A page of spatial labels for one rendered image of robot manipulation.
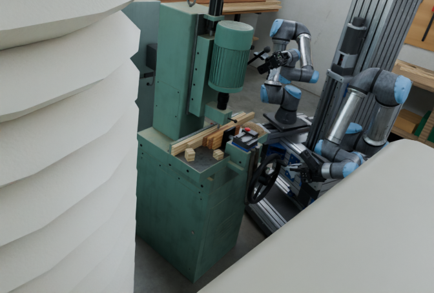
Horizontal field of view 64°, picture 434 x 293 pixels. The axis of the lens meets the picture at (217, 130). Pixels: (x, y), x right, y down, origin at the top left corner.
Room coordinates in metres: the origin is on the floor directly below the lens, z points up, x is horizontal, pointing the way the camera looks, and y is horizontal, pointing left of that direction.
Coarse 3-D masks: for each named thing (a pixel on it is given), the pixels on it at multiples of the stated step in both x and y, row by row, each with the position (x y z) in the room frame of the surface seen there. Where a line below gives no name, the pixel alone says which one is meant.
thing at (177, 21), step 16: (160, 16) 1.77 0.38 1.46; (176, 16) 1.70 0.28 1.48; (192, 16) 1.66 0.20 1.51; (160, 32) 1.76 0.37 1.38; (176, 32) 1.70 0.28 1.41; (192, 32) 1.67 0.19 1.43; (160, 48) 1.76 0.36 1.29; (176, 48) 1.69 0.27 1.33; (192, 48) 1.68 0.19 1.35; (160, 64) 1.75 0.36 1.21; (176, 64) 1.69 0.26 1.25; (160, 80) 1.75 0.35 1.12; (176, 80) 1.68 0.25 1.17; (160, 96) 1.74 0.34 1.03; (176, 96) 1.67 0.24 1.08; (160, 112) 1.74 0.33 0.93; (176, 112) 1.67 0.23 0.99; (160, 128) 1.73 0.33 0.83; (176, 128) 1.66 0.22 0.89; (192, 128) 1.75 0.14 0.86
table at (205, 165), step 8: (240, 128) 1.76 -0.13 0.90; (264, 136) 1.74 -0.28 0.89; (184, 152) 1.43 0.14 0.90; (200, 152) 1.45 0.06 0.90; (208, 152) 1.46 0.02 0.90; (224, 152) 1.49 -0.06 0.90; (176, 160) 1.37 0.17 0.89; (184, 160) 1.36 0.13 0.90; (200, 160) 1.38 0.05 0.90; (208, 160) 1.40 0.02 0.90; (216, 160) 1.41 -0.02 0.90; (224, 160) 1.43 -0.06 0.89; (184, 168) 1.34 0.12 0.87; (192, 168) 1.31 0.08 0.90; (200, 168) 1.32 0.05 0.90; (208, 168) 1.33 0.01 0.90; (216, 168) 1.39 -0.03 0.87; (232, 168) 1.43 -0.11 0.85; (240, 168) 1.41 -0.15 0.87; (192, 176) 1.31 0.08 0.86; (200, 176) 1.29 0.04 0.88; (208, 176) 1.34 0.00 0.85
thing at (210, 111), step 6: (210, 102) 1.69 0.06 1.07; (210, 108) 1.64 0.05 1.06; (216, 108) 1.63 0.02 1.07; (228, 108) 1.65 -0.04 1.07; (204, 114) 1.66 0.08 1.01; (210, 114) 1.63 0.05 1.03; (216, 114) 1.61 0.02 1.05; (222, 114) 1.59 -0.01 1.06; (228, 114) 1.61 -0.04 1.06; (216, 120) 1.61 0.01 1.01; (222, 120) 1.59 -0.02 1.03; (228, 120) 1.62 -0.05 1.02
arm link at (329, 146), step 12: (360, 72) 1.60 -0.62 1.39; (372, 72) 1.56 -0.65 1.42; (360, 84) 1.56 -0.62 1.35; (348, 96) 1.56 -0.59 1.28; (360, 96) 1.55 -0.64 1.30; (348, 108) 1.52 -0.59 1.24; (336, 120) 1.51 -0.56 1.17; (348, 120) 1.50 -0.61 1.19; (336, 132) 1.48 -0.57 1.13; (324, 144) 1.47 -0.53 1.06; (336, 144) 1.46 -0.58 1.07; (324, 156) 1.45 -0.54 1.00
